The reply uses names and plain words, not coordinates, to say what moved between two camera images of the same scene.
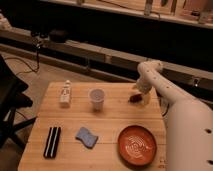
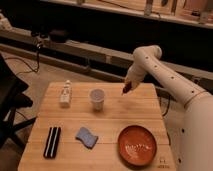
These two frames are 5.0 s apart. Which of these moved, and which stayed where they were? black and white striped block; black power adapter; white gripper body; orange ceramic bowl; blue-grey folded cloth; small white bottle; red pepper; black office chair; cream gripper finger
Moved: white gripper body; cream gripper finger; red pepper
Stayed: blue-grey folded cloth; small white bottle; black office chair; black power adapter; orange ceramic bowl; black and white striped block
